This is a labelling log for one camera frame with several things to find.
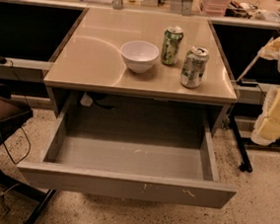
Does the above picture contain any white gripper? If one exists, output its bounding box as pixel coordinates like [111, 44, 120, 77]
[250, 37, 280, 146]

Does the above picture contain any grey top drawer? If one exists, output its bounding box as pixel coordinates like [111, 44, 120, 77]
[18, 94, 237, 209]

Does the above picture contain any grey drawer cabinet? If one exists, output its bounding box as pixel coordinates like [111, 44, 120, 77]
[39, 1, 245, 137]

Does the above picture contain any white stick with base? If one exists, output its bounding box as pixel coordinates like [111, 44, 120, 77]
[235, 37, 274, 85]

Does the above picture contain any black table leg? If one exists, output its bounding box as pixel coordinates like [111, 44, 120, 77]
[229, 114, 253, 173]

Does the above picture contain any white green crushed can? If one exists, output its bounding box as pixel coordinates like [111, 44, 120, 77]
[180, 46, 209, 89]

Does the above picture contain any pink plastic container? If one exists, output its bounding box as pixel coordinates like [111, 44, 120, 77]
[199, 0, 230, 17]

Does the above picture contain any green soda can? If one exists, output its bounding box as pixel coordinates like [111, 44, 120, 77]
[161, 26, 184, 65]

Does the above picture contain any white ceramic bowl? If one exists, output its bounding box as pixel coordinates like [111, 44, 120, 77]
[120, 40, 160, 73]

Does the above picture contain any brown chair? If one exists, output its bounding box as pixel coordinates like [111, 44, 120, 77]
[0, 84, 55, 224]

